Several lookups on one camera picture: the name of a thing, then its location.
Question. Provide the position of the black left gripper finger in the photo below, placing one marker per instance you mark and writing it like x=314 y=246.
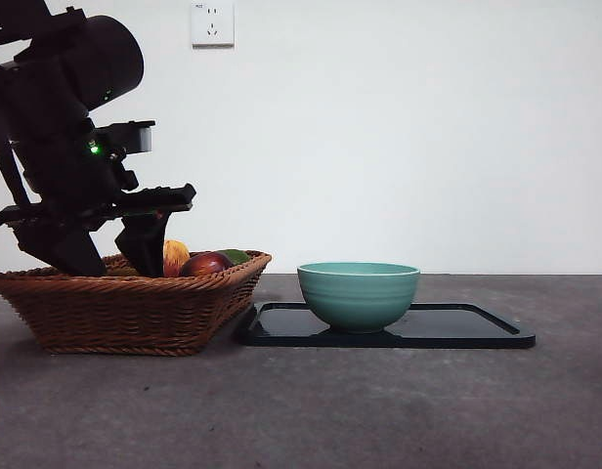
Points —
x=147 y=244
x=66 y=249

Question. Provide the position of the green fruit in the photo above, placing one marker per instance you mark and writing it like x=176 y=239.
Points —
x=238 y=256

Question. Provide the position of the teal ceramic bowl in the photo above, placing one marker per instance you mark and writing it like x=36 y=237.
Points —
x=359 y=298

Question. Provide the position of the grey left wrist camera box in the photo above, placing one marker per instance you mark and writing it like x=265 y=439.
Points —
x=135 y=137

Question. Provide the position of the brown wicker basket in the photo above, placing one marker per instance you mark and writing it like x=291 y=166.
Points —
x=120 y=317

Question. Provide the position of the dark red round fruit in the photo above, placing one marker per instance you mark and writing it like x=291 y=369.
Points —
x=205 y=265

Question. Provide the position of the white wall socket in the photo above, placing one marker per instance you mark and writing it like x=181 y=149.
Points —
x=213 y=24

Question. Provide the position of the dark green rectangular tray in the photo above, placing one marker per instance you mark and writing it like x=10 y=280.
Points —
x=452 y=332

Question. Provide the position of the red yellow streaked apple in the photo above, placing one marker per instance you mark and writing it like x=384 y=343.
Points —
x=176 y=259

